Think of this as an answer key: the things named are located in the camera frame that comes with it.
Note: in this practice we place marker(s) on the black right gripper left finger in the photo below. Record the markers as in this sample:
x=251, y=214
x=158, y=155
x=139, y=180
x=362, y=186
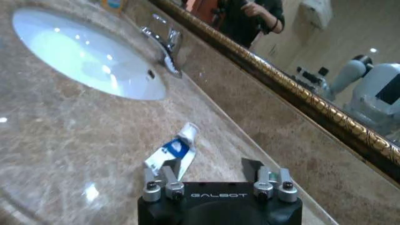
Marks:
x=170, y=187

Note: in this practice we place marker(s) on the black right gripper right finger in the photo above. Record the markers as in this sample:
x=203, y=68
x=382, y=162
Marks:
x=266, y=185

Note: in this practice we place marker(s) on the chrome sink faucet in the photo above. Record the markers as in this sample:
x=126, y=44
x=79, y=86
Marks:
x=165, y=44

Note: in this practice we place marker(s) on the white oval sink basin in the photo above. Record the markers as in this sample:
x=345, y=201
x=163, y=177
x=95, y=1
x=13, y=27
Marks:
x=85, y=52

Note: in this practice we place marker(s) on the crumpled white blue toothpaste tube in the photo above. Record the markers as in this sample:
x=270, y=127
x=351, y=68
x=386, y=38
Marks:
x=175, y=150

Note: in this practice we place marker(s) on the mirror with gold ornate frame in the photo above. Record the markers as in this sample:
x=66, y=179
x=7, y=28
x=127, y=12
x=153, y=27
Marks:
x=313, y=58

